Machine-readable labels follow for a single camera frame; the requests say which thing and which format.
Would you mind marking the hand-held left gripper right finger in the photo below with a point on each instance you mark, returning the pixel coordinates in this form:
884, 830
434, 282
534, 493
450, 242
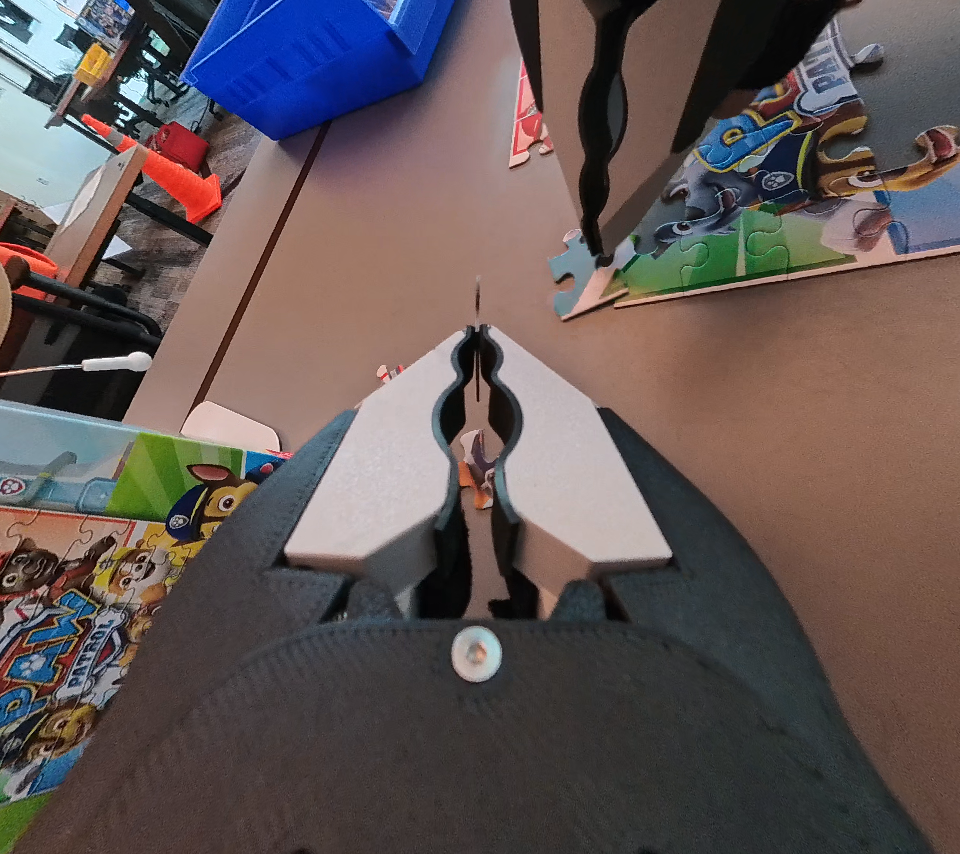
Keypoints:
585, 487

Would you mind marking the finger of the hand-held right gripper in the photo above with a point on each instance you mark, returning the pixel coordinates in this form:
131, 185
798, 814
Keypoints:
562, 82
660, 89

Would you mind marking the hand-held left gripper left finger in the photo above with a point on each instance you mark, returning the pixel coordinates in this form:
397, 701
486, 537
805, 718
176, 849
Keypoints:
367, 487

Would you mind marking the assembled logo puzzle section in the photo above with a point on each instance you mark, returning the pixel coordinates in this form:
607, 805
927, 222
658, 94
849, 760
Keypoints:
750, 142

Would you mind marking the orange dog face puzzle piece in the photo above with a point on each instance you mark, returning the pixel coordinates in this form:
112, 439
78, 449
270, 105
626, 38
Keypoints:
480, 472

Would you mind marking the grey purple puzzle piece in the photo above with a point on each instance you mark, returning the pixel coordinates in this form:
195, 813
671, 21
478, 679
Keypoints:
705, 194

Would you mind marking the green puzzle section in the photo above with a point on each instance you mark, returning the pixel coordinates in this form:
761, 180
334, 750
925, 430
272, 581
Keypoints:
720, 269

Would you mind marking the teal green corner puzzle piece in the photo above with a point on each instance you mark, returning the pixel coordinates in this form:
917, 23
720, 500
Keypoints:
577, 277

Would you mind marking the white purple striped puzzle piece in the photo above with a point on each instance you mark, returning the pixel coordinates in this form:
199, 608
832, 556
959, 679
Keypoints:
390, 373

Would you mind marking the white stand base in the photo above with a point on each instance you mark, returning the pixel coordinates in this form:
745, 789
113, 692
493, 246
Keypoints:
229, 425

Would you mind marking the blue plastic bin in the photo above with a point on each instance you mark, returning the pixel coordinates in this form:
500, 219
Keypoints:
300, 59

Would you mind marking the white-tipped thin rod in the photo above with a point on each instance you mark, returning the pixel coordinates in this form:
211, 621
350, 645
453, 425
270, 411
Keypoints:
120, 362

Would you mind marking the colourful puzzle box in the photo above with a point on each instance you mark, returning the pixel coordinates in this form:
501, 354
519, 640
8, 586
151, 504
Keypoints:
75, 569

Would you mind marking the orange traffic cone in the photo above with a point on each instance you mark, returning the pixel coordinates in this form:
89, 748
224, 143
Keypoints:
172, 176

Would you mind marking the small grey table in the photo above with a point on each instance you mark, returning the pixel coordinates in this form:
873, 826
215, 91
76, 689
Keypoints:
97, 209

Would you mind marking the red object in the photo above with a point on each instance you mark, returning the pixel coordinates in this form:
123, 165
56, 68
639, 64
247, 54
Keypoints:
180, 146

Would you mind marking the orange chair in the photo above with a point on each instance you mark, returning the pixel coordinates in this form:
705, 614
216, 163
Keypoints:
30, 265

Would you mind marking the long work table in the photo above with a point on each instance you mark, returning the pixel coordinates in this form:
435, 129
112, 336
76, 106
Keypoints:
97, 74

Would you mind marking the yellow box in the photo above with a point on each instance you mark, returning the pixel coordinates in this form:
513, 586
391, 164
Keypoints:
94, 63

